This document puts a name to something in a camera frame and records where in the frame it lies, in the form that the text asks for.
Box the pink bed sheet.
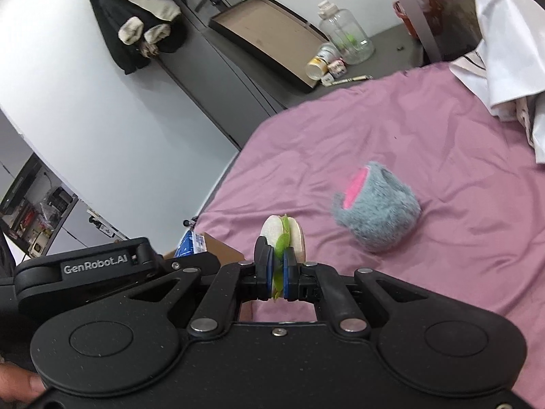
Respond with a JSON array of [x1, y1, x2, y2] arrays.
[[193, 62, 545, 393]]

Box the burger plush toy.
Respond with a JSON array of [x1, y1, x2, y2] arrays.
[[260, 214, 307, 303]]

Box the clear plastic jar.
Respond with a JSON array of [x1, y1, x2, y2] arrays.
[[317, 0, 375, 65]]

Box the white cabinet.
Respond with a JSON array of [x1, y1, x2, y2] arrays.
[[0, 153, 133, 260]]

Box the patterned pen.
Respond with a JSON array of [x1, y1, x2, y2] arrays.
[[330, 74, 373, 86]]

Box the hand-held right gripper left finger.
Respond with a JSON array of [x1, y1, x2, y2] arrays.
[[111, 238, 275, 336]]

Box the paper cup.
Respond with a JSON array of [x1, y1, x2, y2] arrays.
[[307, 43, 341, 81]]

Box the dark grey door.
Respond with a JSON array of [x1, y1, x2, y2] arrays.
[[170, 0, 286, 150]]

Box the white crumpled duvet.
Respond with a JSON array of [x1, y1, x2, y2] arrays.
[[449, 0, 545, 163]]

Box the person's left hand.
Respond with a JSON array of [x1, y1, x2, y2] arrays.
[[0, 360, 45, 405]]

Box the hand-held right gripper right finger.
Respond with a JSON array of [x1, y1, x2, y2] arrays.
[[282, 249, 452, 336]]

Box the hanging black jacket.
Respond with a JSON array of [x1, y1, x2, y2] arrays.
[[87, 0, 188, 75]]

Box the grey plush toy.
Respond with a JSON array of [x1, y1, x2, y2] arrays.
[[332, 161, 422, 253]]

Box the grey desk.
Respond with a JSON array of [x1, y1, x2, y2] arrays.
[[377, 0, 482, 62]]

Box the brown cardboard box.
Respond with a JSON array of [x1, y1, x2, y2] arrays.
[[164, 232, 245, 267]]

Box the blue tissue packet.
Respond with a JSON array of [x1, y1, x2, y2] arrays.
[[175, 229, 209, 258]]

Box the white rack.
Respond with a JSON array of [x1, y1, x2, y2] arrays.
[[87, 209, 128, 239]]

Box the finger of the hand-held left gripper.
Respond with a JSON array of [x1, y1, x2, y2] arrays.
[[155, 252, 222, 284]]

